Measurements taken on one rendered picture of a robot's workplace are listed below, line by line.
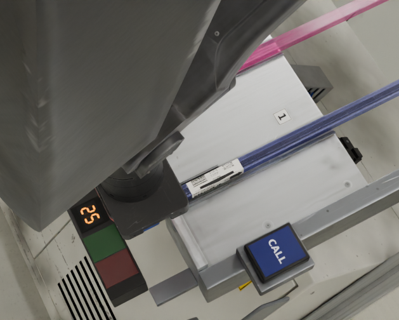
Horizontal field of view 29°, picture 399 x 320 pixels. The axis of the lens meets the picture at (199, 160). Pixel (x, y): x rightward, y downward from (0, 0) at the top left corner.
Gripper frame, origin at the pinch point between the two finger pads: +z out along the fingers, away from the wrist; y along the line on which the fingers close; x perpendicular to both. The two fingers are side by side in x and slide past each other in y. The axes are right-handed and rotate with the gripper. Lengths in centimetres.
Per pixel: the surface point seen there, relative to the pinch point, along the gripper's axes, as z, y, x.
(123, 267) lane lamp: 3.8, -3.7, 4.1
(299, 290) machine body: 33.2, -9.5, -16.5
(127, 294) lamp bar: 4.9, -6.1, 4.9
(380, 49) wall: 168, 74, -115
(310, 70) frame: 45, 25, -40
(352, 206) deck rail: 1.9, -9.4, -19.1
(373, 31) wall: 167, 81, -116
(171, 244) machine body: 45.3, 8.3, -4.7
